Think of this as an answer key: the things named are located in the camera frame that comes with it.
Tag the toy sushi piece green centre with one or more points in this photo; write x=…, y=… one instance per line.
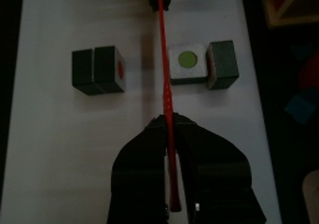
x=187, y=62

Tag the dark green toy sushi piece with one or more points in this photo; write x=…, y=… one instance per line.
x=224, y=64
x=83, y=70

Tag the toy sushi piece red centre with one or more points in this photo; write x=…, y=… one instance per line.
x=108, y=69

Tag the blue toy block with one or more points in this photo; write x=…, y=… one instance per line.
x=303, y=106

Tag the wooden toy box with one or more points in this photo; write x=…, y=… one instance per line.
x=290, y=3

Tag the beige rounded object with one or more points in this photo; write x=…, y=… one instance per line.
x=311, y=199

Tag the white cutting board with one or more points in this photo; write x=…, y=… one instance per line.
x=61, y=146

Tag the red toy knife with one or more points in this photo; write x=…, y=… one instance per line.
x=165, y=78

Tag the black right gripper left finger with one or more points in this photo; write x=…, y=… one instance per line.
x=139, y=171

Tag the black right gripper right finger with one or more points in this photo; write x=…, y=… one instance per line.
x=220, y=178

